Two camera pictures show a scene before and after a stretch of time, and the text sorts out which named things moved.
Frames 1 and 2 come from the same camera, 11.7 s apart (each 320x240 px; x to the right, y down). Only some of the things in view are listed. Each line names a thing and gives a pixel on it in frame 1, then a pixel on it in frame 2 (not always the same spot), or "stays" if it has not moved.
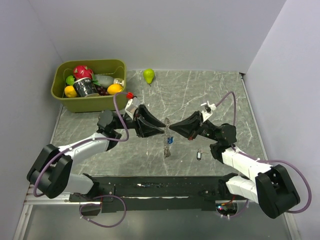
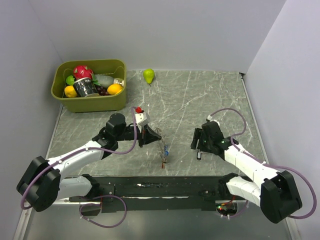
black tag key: (199, 154) stays
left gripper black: (143, 128) -> (146, 135)
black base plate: (157, 194) stays
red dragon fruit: (82, 71) stays
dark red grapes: (102, 91) stays
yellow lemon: (70, 91) stays
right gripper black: (188, 128) -> (199, 134)
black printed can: (85, 87) stays
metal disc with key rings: (168, 139) -> (162, 151)
